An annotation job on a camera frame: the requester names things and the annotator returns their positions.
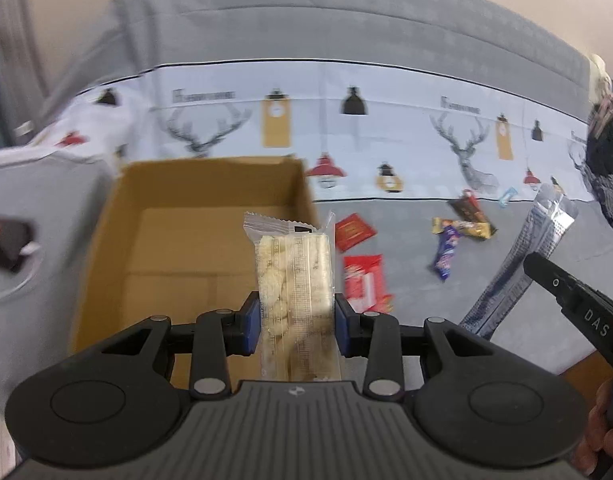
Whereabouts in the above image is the red white snack packet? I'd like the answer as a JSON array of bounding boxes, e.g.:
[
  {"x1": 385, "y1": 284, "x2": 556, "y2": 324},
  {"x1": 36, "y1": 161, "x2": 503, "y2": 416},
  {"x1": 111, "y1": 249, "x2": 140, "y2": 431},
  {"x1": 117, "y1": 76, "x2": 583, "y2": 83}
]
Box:
[{"x1": 343, "y1": 255, "x2": 393, "y2": 313}]

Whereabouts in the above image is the purple chocolate bar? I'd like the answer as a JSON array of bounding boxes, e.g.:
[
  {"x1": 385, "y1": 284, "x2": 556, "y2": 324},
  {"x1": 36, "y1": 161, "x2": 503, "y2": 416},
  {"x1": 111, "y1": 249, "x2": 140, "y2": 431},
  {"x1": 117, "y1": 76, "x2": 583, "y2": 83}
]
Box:
[{"x1": 433, "y1": 224, "x2": 461, "y2": 281}]

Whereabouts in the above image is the clear rice cracker packet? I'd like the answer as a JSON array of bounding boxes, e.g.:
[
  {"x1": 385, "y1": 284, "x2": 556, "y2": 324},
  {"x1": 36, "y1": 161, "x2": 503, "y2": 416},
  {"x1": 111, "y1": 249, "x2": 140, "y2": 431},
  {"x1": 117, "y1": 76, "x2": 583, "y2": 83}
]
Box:
[{"x1": 244, "y1": 212, "x2": 341, "y2": 382}]

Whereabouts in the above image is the small red square packet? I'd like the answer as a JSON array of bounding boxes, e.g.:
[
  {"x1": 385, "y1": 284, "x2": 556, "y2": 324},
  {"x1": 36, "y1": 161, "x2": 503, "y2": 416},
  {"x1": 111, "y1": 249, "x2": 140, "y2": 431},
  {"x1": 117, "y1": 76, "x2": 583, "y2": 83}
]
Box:
[{"x1": 335, "y1": 214, "x2": 377, "y2": 252}]

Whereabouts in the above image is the silver foil snack packet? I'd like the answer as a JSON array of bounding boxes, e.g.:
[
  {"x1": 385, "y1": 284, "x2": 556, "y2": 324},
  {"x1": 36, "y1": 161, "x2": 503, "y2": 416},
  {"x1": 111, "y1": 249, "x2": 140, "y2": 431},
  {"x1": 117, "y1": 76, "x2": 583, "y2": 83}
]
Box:
[{"x1": 459, "y1": 184, "x2": 578, "y2": 339}]

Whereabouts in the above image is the yellow snack bar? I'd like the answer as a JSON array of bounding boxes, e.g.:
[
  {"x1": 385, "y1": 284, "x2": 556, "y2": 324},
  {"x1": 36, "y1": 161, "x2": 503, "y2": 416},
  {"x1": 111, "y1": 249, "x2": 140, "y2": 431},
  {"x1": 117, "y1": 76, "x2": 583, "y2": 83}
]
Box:
[{"x1": 431, "y1": 217, "x2": 492, "y2": 240}]

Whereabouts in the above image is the dark brown chocolate bar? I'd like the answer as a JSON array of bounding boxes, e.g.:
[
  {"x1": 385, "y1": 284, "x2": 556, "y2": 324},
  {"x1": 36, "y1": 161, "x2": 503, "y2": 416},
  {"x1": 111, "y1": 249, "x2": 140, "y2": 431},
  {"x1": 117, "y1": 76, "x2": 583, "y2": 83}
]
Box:
[{"x1": 448, "y1": 195, "x2": 497, "y2": 235}]

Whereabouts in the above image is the small light blue packet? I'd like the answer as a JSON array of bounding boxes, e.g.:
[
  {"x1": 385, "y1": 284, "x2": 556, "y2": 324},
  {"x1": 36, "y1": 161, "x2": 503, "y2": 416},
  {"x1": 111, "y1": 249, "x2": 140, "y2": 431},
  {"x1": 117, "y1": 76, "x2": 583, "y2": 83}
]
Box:
[{"x1": 499, "y1": 188, "x2": 518, "y2": 208}]

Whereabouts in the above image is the right hand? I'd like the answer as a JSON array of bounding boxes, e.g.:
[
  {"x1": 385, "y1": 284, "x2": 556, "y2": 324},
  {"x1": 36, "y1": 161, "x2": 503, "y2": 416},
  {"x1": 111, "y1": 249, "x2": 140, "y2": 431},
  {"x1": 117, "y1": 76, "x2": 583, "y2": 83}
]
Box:
[{"x1": 572, "y1": 379, "x2": 613, "y2": 476}]

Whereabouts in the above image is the brown cardboard box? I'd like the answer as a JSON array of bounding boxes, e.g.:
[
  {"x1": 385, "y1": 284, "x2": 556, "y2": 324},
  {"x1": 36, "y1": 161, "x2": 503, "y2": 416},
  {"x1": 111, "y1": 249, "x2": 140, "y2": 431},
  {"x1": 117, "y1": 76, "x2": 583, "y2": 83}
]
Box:
[{"x1": 68, "y1": 155, "x2": 322, "y2": 388}]

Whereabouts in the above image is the dark clothing pile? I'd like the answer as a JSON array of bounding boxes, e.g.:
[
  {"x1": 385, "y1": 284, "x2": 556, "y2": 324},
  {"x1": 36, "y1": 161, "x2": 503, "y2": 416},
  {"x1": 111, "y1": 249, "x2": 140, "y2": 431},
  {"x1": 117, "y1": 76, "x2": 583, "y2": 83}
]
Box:
[{"x1": 584, "y1": 54, "x2": 613, "y2": 248}]

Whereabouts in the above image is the grey patterned sofa cover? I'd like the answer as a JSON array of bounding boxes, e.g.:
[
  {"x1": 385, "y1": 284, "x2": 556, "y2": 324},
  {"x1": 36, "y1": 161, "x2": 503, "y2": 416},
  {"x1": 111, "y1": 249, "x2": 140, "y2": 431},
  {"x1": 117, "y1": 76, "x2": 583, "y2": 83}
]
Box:
[{"x1": 0, "y1": 0, "x2": 613, "y2": 412}]

